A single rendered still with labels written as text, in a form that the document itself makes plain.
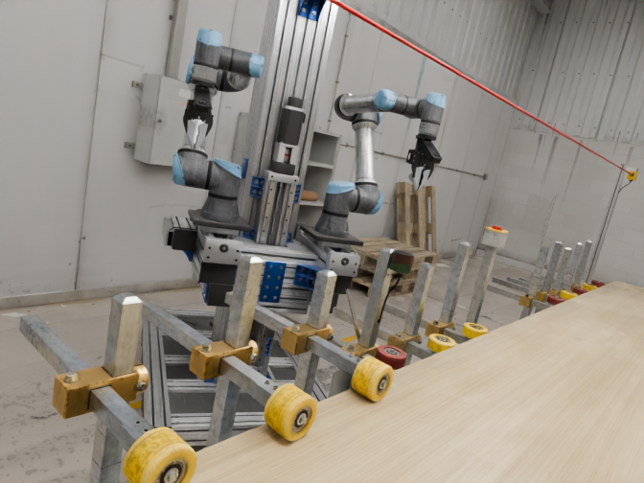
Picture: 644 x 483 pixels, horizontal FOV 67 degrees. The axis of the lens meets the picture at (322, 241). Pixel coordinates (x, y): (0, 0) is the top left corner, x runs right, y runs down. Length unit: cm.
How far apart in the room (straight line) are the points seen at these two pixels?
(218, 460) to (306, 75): 170
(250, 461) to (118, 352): 27
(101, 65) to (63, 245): 122
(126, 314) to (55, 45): 282
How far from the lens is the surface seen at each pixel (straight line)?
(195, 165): 191
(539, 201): 945
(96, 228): 376
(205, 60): 160
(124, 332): 84
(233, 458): 83
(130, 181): 380
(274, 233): 214
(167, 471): 72
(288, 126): 205
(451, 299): 181
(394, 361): 130
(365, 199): 212
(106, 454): 95
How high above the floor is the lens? 139
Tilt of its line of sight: 11 degrees down
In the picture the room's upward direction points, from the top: 12 degrees clockwise
